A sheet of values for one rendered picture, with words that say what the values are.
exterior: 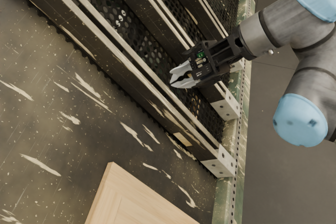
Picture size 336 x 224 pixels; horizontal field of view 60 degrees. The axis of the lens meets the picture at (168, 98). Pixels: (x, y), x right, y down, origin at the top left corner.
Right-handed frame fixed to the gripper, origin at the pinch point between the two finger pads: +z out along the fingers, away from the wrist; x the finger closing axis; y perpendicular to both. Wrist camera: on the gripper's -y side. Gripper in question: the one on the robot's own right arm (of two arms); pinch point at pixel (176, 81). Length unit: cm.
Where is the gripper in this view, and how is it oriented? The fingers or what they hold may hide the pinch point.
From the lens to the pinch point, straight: 68.8
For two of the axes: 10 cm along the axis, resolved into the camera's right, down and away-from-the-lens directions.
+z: -7.2, 3.6, 6.0
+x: 4.0, 9.1, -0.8
